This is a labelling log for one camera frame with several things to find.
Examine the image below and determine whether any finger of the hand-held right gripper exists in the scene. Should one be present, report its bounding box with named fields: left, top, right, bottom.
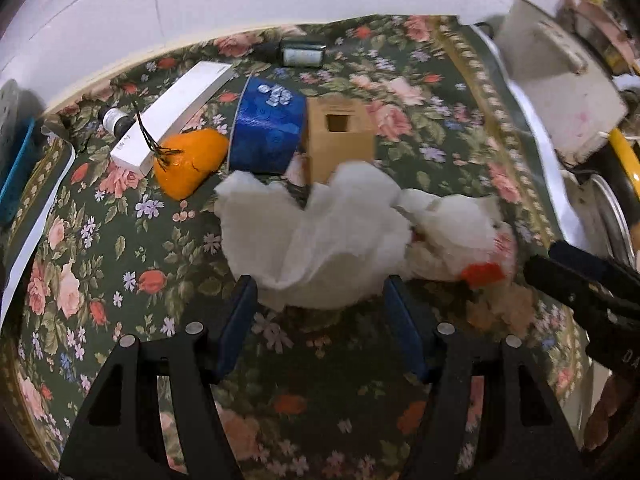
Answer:
left=522, top=254, right=640, bottom=328
left=549, top=239, right=640, bottom=302

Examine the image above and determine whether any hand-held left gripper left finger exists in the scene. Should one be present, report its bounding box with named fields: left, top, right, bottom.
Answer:
left=59, top=275, right=259, bottom=480

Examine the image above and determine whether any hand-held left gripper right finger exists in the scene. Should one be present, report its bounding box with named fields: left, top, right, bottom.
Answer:
left=383, top=275, right=587, bottom=480

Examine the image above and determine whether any white chicken plush toy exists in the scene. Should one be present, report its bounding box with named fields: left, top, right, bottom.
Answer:
left=397, top=187, right=519, bottom=290

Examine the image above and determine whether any white tissue paper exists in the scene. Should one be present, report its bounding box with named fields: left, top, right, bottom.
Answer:
left=214, top=161, right=414, bottom=311

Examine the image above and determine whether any small white bottle black cap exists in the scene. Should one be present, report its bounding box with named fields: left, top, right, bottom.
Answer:
left=97, top=107, right=137, bottom=137

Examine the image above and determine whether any green glass bottle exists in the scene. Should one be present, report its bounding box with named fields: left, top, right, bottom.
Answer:
left=256, top=36, right=329, bottom=69

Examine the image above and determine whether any person's right hand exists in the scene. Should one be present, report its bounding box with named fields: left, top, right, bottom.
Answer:
left=581, top=374, right=627, bottom=454

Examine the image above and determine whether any floral tablecloth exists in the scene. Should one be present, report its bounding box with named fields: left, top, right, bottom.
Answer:
left=0, top=14, right=593, bottom=480

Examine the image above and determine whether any black pot yellow lid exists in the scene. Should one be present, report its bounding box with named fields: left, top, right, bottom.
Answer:
left=606, top=126, right=640, bottom=203

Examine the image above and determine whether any white cooking pot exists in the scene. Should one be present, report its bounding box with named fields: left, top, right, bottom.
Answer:
left=499, top=0, right=630, bottom=167

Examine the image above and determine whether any black twist tie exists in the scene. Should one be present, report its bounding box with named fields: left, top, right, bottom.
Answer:
left=131, top=101, right=184, bottom=167

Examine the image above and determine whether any brown cardboard box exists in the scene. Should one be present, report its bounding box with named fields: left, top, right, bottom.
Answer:
left=299, top=95, right=377, bottom=187

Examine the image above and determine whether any blue patterned pouch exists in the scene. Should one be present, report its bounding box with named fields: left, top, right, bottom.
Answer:
left=228, top=76, right=308, bottom=177

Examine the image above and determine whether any long white box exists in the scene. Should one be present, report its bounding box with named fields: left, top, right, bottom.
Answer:
left=110, top=60, right=234, bottom=177

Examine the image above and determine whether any blue plastic container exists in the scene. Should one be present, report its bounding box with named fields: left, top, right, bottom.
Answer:
left=0, top=116, right=41, bottom=227

